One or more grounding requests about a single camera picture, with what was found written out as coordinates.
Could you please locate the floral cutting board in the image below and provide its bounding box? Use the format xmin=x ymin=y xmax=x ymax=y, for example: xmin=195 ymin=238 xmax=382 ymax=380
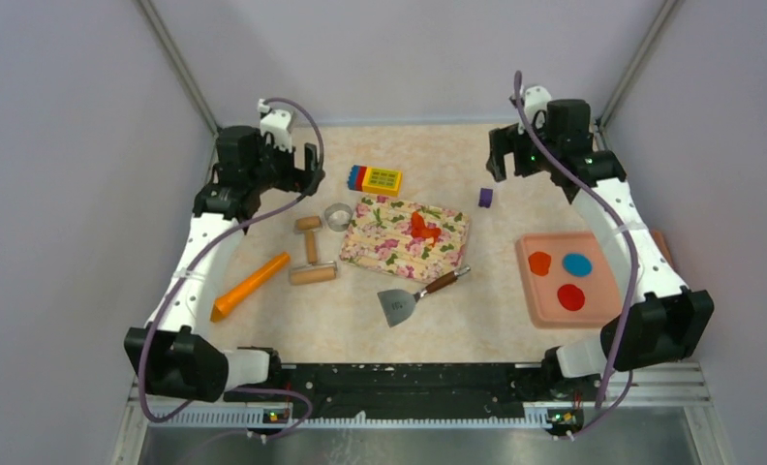
xmin=339 ymin=195 xmax=472 ymax=284

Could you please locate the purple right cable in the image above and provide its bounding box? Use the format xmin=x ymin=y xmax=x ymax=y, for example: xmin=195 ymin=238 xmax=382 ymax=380
xmin=511 ymin=70 xmax=641 ymax=440

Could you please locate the metal dough scraper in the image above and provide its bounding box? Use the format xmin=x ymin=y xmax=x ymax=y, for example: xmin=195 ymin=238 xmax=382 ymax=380
xmin=377 ymin=265 xmax=471 ymax=327

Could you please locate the purple cable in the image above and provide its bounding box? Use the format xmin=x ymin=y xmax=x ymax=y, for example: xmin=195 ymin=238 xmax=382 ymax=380
xmin=137 ymin=97 xmax=327 ymax=444
xmin=511 ymin=70 xmax=641 ymax=440

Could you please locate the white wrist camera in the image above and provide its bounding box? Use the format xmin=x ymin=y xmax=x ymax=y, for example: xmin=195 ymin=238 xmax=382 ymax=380
xmin=257 ymin=99 xmax=295 ymax=153
xmin=508 ymin=84 xmax=552 ymax=133

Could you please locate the metal ring cutter purple handle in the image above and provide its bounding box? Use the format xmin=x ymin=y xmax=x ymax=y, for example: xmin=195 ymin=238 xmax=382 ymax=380
xmin=323 ymin=202 xmax=354 ymax=233

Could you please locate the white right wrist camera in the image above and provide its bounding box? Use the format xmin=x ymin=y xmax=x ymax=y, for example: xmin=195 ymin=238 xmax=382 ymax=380
xmin=508 ymin=84 xmax=552 ymax=133

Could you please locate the red dough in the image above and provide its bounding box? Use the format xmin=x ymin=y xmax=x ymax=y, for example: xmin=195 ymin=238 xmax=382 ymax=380
xmin=410 ymin=211 xmax=442 ymax=247

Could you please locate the orange plastic knife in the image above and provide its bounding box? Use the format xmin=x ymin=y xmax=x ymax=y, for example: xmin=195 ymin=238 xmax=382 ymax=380
xmin=210 ymin=252 xmax=291 ymax=323

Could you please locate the blue dough disc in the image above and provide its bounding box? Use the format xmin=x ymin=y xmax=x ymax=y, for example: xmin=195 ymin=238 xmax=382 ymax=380
xmin=562 ymin=253 xmax=594 ymax=277

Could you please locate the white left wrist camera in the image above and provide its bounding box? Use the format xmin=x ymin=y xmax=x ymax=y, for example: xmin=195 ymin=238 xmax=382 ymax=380
xmin=257 ymin=99 xmax=295 ymax=153

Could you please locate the pink plastic tray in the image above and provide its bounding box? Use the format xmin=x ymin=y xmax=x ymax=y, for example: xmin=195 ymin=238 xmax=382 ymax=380
xmin=515 ymin=229 xmax=677 ymax=331

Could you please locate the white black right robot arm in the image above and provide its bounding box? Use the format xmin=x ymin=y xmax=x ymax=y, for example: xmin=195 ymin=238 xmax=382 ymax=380
xmin=486 ymin=86 xmax=715 ymax=378

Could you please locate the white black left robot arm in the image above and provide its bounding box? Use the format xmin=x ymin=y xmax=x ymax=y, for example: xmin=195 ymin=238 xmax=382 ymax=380
xmin=124 ymin=126 xmax=325 ymax=402

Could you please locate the purple cube handle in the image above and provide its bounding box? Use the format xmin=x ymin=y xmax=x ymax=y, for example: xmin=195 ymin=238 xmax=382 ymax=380
xmin=477 ymin=188 xmax=494 ymax=208

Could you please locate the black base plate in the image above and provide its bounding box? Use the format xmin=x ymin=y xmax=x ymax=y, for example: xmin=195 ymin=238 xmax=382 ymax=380
xmin=223 ymin=362 xmax=606 ymax=425

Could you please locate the wooden dough roller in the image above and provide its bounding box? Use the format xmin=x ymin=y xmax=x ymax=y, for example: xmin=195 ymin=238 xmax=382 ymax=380
xmin=289 ymin=216 xmax=338 ymax=286

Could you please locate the colourful toy brick block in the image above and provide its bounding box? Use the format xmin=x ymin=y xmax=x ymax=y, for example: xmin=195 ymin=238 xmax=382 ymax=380
xmin=347 ymin=165 xmax=403 ymax=197

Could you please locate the cut red dough disc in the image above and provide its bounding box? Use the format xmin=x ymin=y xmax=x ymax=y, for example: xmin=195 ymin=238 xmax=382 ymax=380
xmin=527 ymin=251 xmax=552 ymax=276

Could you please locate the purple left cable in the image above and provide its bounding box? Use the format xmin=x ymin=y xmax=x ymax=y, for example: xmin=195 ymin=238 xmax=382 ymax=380
xmin=137 ymin=97 xmax=327 ymax=444

